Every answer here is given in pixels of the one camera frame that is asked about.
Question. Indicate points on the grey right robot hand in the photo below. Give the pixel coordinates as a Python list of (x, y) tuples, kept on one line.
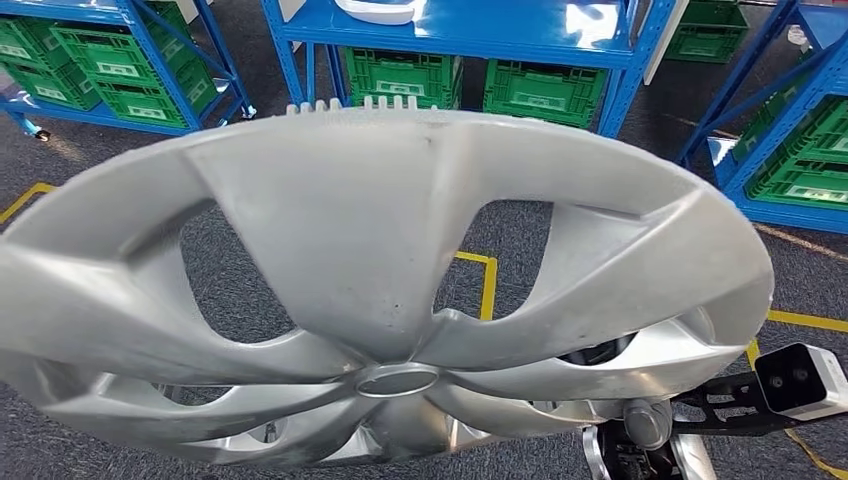
[(649, 424)]

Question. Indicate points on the white plastic car part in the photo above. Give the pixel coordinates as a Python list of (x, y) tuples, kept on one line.
[(378, 10)]

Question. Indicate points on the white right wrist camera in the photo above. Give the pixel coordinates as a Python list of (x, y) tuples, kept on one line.
[(808, 384)]

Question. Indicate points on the silver plastic wheel hubcap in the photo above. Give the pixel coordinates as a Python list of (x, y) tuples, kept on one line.
[(344, 265)]

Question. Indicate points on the black camera bracket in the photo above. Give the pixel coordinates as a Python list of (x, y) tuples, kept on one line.
[(745, 387)]

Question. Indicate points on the green plastic crate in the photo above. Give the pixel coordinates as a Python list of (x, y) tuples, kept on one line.
[(762, 112), (53, 83), (802, 172), (146, 99), (99, 53), (709, 33), (397, 73), (26, 40), (543, 89)]

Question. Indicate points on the blue metal shelf rack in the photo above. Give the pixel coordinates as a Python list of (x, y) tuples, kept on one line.
[(66, 10), (782, 215), (497, 26)]

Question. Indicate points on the crumpled clear plastic piece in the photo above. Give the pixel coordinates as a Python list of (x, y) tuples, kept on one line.
[(797, 34)]

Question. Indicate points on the white table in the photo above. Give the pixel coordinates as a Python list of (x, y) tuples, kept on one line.
[(666, 40)]

